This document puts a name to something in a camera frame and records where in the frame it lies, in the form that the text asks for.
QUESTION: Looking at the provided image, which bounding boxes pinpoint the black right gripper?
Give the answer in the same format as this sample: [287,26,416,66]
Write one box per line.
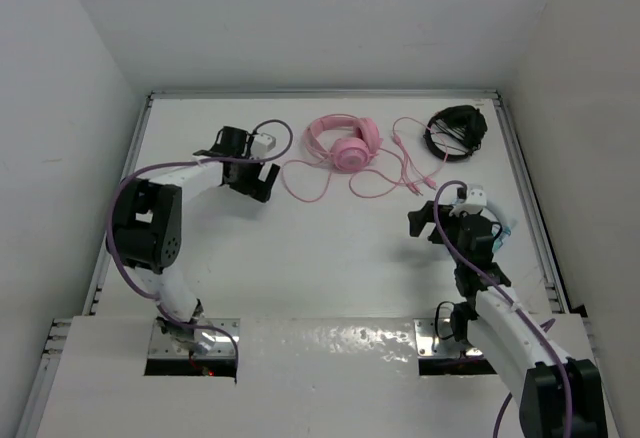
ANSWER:
[408,200,466,267]

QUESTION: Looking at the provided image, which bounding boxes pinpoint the pink cat-ear headphones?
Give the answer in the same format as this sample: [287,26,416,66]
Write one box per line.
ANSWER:
[304,114,382,173]

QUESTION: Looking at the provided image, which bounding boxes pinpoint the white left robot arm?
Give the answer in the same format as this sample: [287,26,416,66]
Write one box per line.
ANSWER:
[106,126,280,354]

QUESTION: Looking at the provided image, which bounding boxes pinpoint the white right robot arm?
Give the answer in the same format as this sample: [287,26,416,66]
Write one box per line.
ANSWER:
[408,201,608,437]

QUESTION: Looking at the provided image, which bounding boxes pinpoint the white and teal headphones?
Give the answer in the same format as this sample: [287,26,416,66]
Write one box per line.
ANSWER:
[482,199,518,253]

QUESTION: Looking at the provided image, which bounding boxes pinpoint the black wrapped headphones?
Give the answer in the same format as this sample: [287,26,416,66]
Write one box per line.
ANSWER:
[423,105,488,163]

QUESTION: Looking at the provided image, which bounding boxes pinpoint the white front cover board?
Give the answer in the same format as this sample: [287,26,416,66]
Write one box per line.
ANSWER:
[38,316,521,437]

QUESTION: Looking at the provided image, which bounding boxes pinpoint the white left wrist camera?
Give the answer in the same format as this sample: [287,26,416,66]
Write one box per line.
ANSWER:
[249,133,276,162]

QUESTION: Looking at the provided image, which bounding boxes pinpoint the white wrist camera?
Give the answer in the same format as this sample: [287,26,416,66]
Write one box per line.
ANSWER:
[249,133,276,162]
[449,185,488,216]

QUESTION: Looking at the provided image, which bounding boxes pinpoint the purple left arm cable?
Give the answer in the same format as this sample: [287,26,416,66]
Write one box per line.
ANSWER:
[105,118,294,374]

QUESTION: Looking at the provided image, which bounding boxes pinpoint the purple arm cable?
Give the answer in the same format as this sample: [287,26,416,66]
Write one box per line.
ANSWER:
[105,118,294,374]
[432,180,574,438]

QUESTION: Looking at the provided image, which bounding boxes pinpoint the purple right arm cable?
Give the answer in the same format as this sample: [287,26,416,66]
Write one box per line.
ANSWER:
[432,180,574,438]

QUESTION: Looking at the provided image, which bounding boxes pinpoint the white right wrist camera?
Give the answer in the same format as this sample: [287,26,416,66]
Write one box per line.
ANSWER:
[449,185,488,216]

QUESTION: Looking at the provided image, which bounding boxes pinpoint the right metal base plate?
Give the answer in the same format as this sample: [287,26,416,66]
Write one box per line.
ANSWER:
[414,317,483,360]

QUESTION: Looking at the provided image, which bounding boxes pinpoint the metal base plate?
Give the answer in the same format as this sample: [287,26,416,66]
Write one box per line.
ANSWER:
[147,317,239,359]
[414,317,483,360]

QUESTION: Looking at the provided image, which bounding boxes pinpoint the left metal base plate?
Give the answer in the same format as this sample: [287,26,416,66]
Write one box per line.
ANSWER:
[147,317,239,359]

